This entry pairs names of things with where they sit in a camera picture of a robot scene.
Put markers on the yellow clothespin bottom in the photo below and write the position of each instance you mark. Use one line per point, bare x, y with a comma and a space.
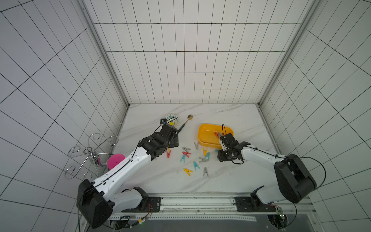
188, 171

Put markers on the blue yellow patterned bowl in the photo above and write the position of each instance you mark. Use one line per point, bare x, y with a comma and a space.
172, 119

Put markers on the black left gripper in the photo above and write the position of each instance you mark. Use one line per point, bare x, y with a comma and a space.
174, 142

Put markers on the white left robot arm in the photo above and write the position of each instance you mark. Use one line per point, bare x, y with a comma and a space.
97, 200

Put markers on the grey clothespin bottom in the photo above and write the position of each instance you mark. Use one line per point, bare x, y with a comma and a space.
205, 172

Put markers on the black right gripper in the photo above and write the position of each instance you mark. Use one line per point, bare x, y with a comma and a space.
227, 139

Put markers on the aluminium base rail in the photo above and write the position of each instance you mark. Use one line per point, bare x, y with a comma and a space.
206, 206

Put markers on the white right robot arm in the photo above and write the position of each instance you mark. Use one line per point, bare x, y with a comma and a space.
293, 180

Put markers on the gold spoon green handle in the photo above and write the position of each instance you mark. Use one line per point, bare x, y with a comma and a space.
189, 117

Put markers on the pink cup on rack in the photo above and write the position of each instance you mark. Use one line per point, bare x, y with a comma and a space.
114, 160

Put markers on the yellow plastic storage box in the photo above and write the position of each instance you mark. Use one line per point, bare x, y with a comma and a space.
206, 135

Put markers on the metal wire cup rack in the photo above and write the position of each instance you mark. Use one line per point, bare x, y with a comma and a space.
91, 153

